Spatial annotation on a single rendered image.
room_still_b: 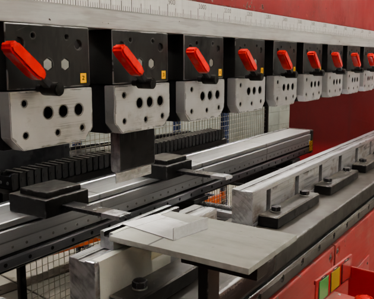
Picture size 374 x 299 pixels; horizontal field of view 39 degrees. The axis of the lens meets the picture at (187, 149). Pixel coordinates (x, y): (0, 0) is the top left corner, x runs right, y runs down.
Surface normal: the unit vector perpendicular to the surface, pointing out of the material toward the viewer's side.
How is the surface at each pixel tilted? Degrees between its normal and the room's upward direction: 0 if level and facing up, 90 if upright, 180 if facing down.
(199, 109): 90
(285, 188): 90
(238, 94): 90
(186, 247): 0
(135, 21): 90
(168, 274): 0
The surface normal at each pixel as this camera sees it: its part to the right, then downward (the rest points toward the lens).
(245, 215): -0.55, 0.14
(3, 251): 0.83, 0.09
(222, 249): 0.00, -0.99
